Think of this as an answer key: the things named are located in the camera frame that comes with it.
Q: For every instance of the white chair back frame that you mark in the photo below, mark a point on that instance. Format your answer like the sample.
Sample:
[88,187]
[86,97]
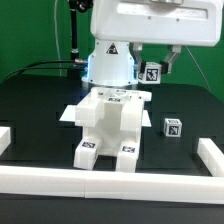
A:
[89,111]

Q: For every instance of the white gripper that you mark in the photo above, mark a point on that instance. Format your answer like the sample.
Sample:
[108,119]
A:
[190,22]

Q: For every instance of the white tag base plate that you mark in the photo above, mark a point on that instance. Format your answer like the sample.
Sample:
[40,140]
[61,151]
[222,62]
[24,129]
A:
[69,116]

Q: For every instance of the white chair seat part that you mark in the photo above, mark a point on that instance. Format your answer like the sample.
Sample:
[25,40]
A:
[121,122]

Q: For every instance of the white tagged cube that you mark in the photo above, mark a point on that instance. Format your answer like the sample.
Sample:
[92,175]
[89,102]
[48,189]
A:
[172,127]
[149,73]

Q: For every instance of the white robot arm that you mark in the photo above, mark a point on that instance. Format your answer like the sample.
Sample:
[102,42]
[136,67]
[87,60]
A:
[112,62]

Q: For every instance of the white U-shaped fence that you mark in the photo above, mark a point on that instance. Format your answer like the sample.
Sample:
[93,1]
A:
[117,185]

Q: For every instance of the black camera stand pole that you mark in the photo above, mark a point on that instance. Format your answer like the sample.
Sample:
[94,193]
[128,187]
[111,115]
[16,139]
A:
[78,65]

